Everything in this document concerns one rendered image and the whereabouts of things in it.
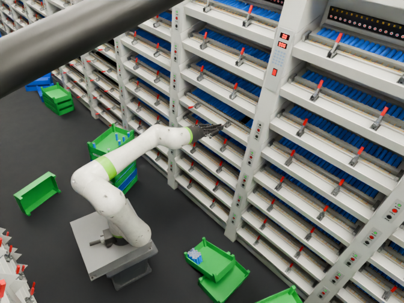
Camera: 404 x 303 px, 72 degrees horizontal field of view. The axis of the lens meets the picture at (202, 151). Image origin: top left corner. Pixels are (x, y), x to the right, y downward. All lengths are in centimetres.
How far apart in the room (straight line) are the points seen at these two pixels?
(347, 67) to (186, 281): 159
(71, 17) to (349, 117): 120
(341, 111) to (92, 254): 147
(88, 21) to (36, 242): 226
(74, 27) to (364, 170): 130
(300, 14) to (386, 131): 57
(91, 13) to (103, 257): 163
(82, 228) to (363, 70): 167
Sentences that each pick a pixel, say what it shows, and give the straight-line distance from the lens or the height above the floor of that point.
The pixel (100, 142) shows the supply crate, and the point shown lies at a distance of 228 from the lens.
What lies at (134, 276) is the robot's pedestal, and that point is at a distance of 205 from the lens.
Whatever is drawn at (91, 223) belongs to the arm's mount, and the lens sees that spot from 190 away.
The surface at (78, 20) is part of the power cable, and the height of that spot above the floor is 183.
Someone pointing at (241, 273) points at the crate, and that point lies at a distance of 214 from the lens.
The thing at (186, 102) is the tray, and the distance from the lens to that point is 190.
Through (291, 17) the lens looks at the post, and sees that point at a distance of 131.
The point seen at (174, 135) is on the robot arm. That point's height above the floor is 107.
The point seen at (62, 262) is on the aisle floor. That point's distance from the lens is 224.
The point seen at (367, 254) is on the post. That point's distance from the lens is 161.
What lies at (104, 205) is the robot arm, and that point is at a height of 98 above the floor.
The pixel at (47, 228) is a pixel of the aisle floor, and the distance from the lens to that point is 244.
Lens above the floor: 187
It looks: 40 degrees down
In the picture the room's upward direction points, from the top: 7 degrees clockwise
